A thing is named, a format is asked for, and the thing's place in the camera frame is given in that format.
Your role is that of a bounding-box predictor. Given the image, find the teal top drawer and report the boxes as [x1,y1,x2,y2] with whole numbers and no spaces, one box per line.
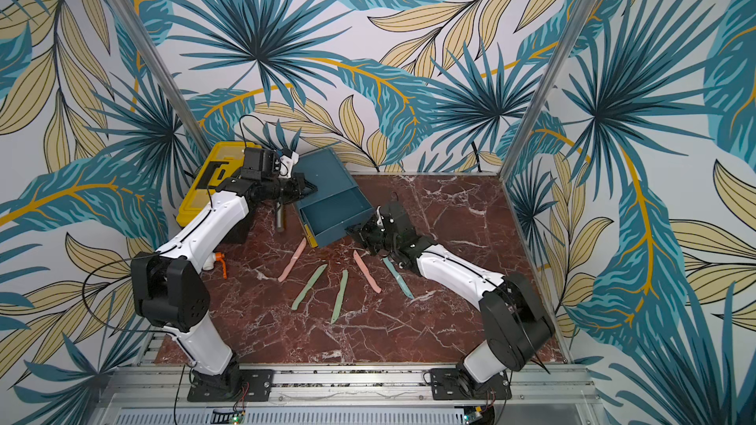
[295,187,373,248]

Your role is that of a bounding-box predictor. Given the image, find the teal knife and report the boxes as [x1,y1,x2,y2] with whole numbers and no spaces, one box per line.
[382,257,415,299]

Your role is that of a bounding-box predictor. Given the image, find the pink knife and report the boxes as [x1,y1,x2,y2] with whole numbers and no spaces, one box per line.
[278,238,308,283]
[352,250,382,293]

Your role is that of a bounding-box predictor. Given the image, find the teal drawer cabinet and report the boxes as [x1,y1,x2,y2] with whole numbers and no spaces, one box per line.
[293,148,356,209]

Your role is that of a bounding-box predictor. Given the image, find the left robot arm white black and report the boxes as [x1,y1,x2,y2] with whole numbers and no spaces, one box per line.
[131,172,317,377]

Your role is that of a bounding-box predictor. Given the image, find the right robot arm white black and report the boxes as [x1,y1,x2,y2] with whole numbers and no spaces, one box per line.
[346,202,555,388]

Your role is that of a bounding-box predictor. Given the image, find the grey metal cylinder tool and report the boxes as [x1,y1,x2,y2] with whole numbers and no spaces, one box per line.
[275,202,285,233]

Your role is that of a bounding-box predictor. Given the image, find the green knife right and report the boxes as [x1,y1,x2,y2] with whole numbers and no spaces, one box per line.
[330,270,350,325]

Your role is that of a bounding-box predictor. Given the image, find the green knife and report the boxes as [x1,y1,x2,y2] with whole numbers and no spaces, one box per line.
[291,264,328,311]
[330,270,350,325]

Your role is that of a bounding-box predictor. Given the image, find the green knife left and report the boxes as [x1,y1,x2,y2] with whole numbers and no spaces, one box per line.
[291,264,328,311]

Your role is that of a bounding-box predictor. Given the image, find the yellow black toolbox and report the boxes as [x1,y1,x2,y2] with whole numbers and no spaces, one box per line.
[176,142,259,234]

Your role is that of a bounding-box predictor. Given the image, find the white orange pipe fitting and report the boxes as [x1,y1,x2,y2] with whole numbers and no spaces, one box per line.
[201,252,228,279]

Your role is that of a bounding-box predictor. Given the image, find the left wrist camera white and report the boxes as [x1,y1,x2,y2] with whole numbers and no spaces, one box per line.
[279,150,299,179]

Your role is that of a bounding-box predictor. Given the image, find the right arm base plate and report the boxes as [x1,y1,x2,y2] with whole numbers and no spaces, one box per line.
[423,367,512,401]

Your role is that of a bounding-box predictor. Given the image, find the aluminium front rail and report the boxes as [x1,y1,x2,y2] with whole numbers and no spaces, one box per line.
[88,363,609,424]

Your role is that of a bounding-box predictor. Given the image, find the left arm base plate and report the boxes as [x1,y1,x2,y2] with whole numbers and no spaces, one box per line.
[187,369,275,403]

